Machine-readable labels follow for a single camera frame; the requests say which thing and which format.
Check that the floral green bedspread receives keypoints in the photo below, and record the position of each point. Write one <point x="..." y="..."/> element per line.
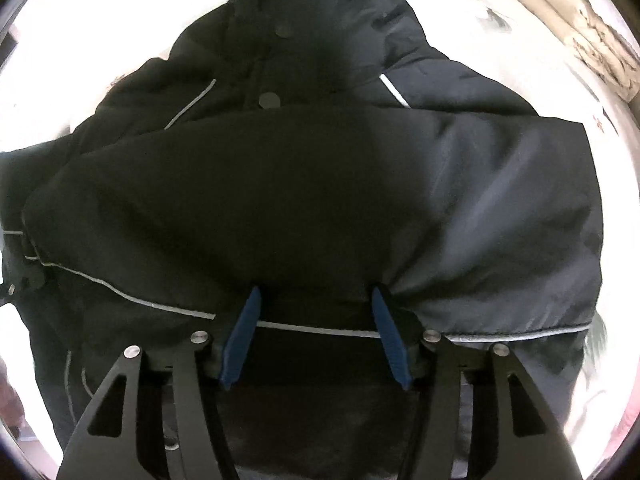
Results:
<point x="68" y="53"/>

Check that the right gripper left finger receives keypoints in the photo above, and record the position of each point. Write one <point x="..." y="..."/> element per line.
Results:
<point x="121" y="434"/>

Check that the black hooded jacket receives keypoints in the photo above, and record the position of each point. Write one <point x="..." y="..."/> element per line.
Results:
<point x="314" y="150"/>

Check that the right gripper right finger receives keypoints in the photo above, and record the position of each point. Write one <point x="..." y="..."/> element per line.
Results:
<point x="514" y="434"/>

